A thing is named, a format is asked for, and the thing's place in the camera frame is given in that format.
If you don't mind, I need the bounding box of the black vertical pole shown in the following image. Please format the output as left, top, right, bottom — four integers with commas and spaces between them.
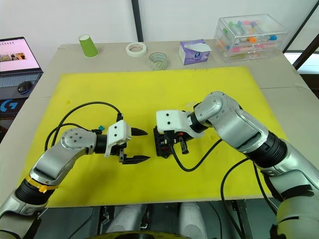
131, 0, 145, 43

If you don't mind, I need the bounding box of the metal table leg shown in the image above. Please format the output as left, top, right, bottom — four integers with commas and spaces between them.
233, 199, 250, 239

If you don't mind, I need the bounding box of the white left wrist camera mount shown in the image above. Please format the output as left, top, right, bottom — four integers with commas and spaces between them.
104, 120, 132, 158

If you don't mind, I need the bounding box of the white masking tape roll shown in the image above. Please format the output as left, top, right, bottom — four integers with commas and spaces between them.
125, 42, 148, 59

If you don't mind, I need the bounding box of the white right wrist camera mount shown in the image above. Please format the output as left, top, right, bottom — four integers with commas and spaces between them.
155, 109, 205, 139

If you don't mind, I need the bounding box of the purple tissue box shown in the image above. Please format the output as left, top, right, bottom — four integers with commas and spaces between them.
178, 39, 213, 66

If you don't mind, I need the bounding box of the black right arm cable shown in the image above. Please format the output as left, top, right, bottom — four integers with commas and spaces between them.
220, 157, 256, 239

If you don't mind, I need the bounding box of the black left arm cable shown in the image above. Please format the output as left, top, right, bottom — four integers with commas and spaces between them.
44, 101, 124, 150

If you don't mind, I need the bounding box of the clear tape roll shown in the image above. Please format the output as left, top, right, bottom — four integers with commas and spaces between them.
148, 51, 168, 71

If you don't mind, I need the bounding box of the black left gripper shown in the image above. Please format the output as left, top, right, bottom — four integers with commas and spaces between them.
111, 127, 151, 166

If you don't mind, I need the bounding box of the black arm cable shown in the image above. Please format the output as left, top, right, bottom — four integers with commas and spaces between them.
220, 157, 256, 239
44, 101, 124, 150

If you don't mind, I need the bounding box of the black fuse box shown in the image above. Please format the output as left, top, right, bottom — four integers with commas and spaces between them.
153, 125, 173, 159

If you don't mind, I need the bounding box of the white robot leg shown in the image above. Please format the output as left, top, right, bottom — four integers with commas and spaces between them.
178, 202, 208, 239
111, 204, 148, 235

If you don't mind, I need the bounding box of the yellow tape band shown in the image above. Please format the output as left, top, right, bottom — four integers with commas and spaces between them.
25, 175, 59, 194

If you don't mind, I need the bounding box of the black mouse pad blue logo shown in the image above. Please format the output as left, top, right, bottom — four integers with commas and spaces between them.
0, 91, 28, 120

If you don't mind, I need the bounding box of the green paper cup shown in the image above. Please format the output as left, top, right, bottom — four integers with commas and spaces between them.
78, 34, 99, 59

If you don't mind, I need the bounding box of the yellow foam mat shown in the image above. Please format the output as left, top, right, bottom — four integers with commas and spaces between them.
45, 65, 288, 208

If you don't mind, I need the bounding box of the black computer mouse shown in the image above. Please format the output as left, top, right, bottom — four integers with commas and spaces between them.
17, 81, 33, 95

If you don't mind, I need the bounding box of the black window frame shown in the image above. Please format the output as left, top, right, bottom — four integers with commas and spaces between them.
281, 31, 319, 73

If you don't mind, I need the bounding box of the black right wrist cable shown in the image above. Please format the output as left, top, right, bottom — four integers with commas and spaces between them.
165, 130, 223, 172

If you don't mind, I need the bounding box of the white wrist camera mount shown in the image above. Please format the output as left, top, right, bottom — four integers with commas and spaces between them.
104, 120, 132, 158
155, 109, 205, 139

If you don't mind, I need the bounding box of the clear plastic drawer organizer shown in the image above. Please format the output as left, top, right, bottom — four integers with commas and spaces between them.
213, 13, 290, 64

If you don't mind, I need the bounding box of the open laptop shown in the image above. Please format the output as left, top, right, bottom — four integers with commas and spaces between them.
0, 37, 44, 88

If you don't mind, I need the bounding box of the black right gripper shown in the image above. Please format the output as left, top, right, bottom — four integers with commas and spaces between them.
172, 131, 194, 155

